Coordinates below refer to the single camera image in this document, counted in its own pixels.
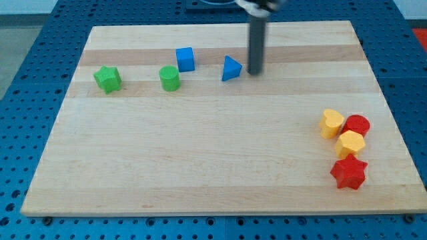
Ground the blue triangle block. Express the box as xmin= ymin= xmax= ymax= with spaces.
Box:
xmin=222 ymin=55 xmax=242 ymax=81

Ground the yellow heart block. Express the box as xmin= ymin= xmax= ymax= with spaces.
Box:
xmin=319 ymin=109 xmax=344 ymax=139

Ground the wooden board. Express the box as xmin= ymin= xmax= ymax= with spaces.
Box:
xmin=21 ymin=21 xmax=426 ymax=217

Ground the green cylinder block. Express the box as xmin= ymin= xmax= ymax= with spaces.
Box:
xmin=159 ymin=65 xmax=181 ymax=91

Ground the blue cube block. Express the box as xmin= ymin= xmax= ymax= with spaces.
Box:
xmin=175 ymin=47 xmax=195 ymax=72

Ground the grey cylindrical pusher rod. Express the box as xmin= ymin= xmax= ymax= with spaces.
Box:
xmin=247 ymin=16 xmax=267 ymax=75

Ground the green star block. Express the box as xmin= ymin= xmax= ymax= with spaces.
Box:
xmin=93 ymin=66 xmax=121 ymax=95

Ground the yellow hexagon block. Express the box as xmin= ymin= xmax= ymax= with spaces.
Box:
xmin=334 ymin=131 xmax=366 ymax=159

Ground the red cylinder block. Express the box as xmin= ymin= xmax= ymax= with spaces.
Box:
xmin=341 ymin=115 xmax=370 ymax=137

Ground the red star block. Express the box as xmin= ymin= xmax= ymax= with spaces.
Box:
xmin=330 ymin=154 xmax=368 ymax=190

